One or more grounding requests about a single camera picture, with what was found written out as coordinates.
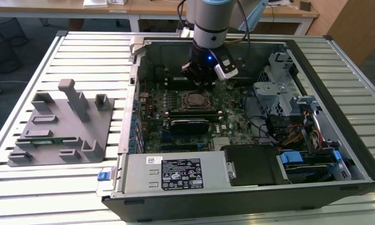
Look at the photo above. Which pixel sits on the silver power supply unit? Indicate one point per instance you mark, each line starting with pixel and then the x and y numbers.
pixel 138 173

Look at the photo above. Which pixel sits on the silver perforated drive cage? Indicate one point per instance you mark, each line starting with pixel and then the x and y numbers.
pixel 269 93

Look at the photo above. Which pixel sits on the RAM slot with white latches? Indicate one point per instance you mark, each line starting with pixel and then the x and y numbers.
pixel 194 119
pixel 174 83
pixel 194 114
pixel 174 78

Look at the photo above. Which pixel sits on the blue disk carrier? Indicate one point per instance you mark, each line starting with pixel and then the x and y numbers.
pixel 290 157

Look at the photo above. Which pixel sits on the white box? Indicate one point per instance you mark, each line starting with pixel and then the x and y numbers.
pixel 95 3
pixel 117 2

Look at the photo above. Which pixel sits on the silver square CPU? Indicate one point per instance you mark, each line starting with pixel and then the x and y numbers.
pixel 198 99

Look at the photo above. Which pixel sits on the green RAM stick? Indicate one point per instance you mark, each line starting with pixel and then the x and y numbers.
pixel 43 140

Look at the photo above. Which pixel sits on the black mesh waste basket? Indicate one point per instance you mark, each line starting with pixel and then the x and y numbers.
pixel 6 47

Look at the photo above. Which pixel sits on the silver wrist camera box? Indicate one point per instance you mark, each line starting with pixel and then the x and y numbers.
pixel 186 32
pixel 226 68

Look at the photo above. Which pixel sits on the black open PC case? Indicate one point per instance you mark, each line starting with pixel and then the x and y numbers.
pixel 206 206

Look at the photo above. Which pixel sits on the black plastic shroud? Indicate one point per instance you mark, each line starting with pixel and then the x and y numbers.
pixel 253 164

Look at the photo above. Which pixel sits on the CPU socket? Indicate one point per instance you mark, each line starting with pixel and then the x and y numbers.
pixel 185 108

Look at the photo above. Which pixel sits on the silver chipset heat sink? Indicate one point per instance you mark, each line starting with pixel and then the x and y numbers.
pixel 222 143

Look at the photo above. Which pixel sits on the round coin battery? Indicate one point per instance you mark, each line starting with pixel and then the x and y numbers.
pixel 230 87

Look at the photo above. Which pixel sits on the blue case latch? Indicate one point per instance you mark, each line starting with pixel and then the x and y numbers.
pixel 103 177

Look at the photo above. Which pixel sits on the wooden cabinet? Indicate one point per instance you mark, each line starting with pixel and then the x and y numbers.
pixel 362 23

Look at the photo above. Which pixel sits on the small black box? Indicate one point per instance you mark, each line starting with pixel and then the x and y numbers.
pixel 305 5

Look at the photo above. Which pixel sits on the grey parts rack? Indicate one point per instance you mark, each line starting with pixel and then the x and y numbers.
pixel 62 129

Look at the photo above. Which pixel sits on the green motherboard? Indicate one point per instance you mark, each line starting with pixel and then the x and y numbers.
pixel 234 122

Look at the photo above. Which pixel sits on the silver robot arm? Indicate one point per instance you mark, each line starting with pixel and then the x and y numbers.
pixel 212 23

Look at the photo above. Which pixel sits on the black graphics card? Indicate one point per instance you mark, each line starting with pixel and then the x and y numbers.
pixel 189 127

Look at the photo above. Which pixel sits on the RAM slot with black latches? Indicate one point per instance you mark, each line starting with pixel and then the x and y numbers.
pixel 194 117
pixel 174 86
pixel 194 111
pixel 174 81

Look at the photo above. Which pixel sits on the wooden desk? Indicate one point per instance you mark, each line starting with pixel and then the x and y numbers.
pixel 288 10
pixel 34 5

